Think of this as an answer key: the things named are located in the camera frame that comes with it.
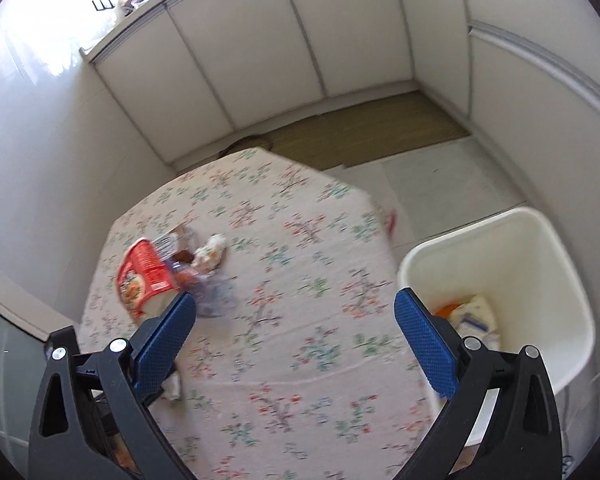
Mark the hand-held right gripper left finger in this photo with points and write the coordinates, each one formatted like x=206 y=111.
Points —
x=165 y=342

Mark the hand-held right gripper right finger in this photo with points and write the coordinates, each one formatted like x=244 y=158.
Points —
x=425 y=345

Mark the orange carrot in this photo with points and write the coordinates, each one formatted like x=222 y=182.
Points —
x=449 y=311

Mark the light blue drink carton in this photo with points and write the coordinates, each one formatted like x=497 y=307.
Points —
x=472 y=324

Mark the white plastic bag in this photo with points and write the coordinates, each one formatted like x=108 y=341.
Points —
x=215 y=295

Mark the small white drink carton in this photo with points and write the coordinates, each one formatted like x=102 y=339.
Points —
x=482 y=306

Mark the red instant noodle bowl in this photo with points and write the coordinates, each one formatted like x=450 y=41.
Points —
x=142 y=272

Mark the white paper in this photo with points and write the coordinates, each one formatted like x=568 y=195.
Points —
x=211 y=252

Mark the white plastic bin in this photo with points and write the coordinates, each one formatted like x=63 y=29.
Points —
x=520 y=250

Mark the small white paper scrap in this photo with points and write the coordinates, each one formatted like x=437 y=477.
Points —
x=172 y=386

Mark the floral tablecloth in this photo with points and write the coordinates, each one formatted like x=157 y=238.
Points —
x=300 y=310

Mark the olive floor mat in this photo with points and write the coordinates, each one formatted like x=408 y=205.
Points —
x=370 y=130

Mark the white kitchen cabinets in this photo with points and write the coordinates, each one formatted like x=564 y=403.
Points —
x=280 y=50

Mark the black pronged holder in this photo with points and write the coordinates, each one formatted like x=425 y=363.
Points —
x=102 y=6

